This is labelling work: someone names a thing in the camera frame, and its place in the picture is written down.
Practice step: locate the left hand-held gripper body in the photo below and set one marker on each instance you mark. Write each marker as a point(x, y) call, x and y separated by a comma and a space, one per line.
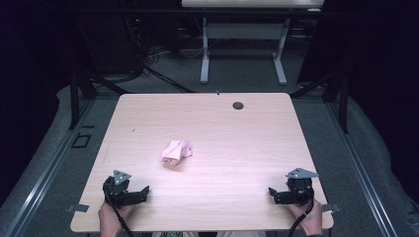
point(122, 197)

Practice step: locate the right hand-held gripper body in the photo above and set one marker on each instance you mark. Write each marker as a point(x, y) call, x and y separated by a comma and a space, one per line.
point(297, 191)

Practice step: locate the person's left hand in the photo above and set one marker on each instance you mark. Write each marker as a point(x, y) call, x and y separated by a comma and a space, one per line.
point(110, 219)

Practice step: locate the person's right hand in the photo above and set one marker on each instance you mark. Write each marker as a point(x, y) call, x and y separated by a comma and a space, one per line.
point(311, 219)

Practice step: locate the crumpled pink cloth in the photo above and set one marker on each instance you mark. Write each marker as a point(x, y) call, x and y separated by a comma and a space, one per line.
point(176, 152)

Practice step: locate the white desk with grey legs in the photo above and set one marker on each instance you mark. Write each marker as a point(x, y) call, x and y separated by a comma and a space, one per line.
point(244, 31)

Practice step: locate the grey metal table bracket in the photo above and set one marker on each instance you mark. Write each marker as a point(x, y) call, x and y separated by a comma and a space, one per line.
point(331, 207)
point(78, 208)

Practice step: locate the aluminium floor rail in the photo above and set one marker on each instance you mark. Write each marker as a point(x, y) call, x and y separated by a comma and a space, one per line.
point(42, 179)
point(362, 174)

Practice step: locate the black metal frame stand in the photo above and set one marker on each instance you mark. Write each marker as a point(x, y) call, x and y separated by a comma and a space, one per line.
point(74, 98)
point(343, 102)

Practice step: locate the black horizontal frame bar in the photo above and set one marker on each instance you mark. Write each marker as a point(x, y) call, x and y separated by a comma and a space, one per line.
point(204, 12)

